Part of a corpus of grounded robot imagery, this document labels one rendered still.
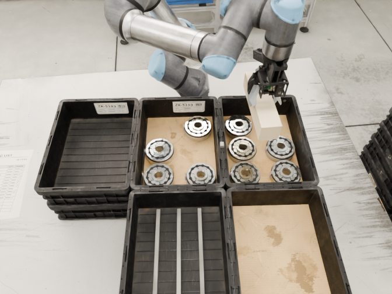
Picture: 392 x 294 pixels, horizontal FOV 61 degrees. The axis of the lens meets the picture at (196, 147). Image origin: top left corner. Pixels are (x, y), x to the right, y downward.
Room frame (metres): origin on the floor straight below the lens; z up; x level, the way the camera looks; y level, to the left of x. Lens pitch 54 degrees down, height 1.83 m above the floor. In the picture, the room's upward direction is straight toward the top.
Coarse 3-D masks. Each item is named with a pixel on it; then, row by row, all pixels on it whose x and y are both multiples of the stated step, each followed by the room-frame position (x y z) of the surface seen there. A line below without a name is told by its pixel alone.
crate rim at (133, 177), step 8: (192, 96) 0.90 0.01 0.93; (200, 96) 0.90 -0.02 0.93; (208, 96) 0.90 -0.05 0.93; (216, 104) 0.86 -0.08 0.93; (216, 112) 0.83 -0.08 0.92; (136, 120) 0.78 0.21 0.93; (216, 120) 0.78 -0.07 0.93; (136, 128) 0.74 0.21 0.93; (216, 128) 0.74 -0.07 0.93; (136, 136) 0.71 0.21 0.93; (216, 136) 0.71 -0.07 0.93; (136, 144) 0.67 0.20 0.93; (136, 152) 0.64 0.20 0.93; (136, 160) 0.61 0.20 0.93; (224, 176) 0.55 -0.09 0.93; (176, 184) 0.52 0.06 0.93; (184, 184) 0.52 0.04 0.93; (192, 184) 0.52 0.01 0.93; (200, 184) 0.52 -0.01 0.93; (208, 184) 0.52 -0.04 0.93; (216, 184) 0.52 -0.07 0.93; (224, 184) 0.52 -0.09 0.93
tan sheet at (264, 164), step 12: (252, 120) 0.87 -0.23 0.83; (252, 132) 0.80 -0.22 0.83; (288, 132) 0.80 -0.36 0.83; (228, 144) 0.75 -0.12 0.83; (264, 144) 0.75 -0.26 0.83; (228, 156) 0.69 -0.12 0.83; (264, 156) 0.69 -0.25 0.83; (264, 168) 0.64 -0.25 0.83; (264, 180) 0.59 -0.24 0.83; (300, 180) 0.59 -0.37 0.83
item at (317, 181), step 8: (224, 96) 0.90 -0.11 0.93; (232, 96) 0.90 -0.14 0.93; (240, 96) 0.90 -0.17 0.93; (288, 96) 0.90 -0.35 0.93; (296, 104) 0.86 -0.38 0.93; (296, 112) 0.82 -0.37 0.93; (224, 128) 0.74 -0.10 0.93; (224, 136) 0.71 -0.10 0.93; (304, 136) 0.71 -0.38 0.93; (224, 144) 0.67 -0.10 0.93; (304, 144) 0.68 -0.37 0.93; (224, 152) 0.64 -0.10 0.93; (224, 160) 0.61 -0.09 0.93; (312, 160) 0.61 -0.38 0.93; (224, 168) 0.58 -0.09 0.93; (312, 168) 0.58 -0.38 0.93; (232, 184) 0.52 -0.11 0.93; (240, 184) 0.52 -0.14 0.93; (256, 184) 0.52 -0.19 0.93; (264, 184) 0.52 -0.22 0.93; (272, 184) 0.52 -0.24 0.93; (280, 184) 0.52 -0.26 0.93; (288, 184) 0.52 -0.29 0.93; (296, 184) 0.52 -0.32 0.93; (304, 184) 0.52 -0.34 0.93; (312, 184) 0.52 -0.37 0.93
